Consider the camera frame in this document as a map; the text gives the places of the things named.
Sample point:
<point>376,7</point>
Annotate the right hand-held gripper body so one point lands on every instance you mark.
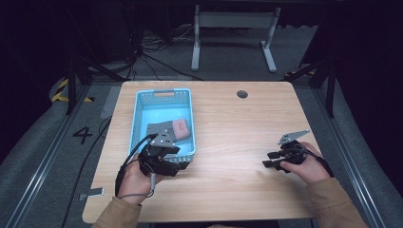
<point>293,150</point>

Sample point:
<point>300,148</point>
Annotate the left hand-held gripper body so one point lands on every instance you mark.
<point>157,152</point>

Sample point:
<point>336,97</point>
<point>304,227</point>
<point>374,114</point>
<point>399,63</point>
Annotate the light blue plastic basket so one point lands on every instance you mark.
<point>164,110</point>

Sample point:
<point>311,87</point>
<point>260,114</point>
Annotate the person's right hand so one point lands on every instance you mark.
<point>309,169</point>

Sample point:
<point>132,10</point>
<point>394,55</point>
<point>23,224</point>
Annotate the person's left hand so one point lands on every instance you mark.
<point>134,183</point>

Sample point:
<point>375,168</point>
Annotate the round grey table grommet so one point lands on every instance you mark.
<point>242,94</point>

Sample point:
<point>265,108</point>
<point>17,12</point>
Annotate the black metal stand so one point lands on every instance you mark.
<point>79,72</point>
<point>323,76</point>

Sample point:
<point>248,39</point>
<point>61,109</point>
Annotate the yellow and black floor tape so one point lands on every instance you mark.
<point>61,93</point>

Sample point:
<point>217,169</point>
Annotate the grey metal floor bracket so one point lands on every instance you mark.
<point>92,193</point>

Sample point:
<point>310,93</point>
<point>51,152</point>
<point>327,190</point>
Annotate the grey metal desk frame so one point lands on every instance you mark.
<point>234,22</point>

